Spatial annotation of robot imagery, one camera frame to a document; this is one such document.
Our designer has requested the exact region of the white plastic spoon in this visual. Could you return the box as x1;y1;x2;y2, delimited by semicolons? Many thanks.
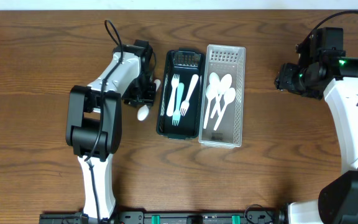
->
209;72;220;90
137;79;161;121
214;88;236;131
203;84;217;129
210;73;232;119

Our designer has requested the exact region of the white plastic fork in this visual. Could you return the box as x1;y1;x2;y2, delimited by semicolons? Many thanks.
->
180;74;199;116
166;73;180;117

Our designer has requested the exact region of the teal plastic fork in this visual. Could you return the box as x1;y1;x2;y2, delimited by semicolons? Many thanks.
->
172;83;184;126

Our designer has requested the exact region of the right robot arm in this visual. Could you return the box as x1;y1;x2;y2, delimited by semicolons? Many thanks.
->
275;57;358;223

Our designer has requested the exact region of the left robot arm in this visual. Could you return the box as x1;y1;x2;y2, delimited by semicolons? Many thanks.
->
66;51;157;223

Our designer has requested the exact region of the black plastic basket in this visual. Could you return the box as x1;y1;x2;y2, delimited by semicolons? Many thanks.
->
156;48;205;139

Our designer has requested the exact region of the clear plastic basket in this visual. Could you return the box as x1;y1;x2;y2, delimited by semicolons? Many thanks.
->
199;44;246;148

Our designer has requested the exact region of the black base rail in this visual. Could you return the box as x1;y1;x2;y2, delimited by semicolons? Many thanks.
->
39;203;289;224

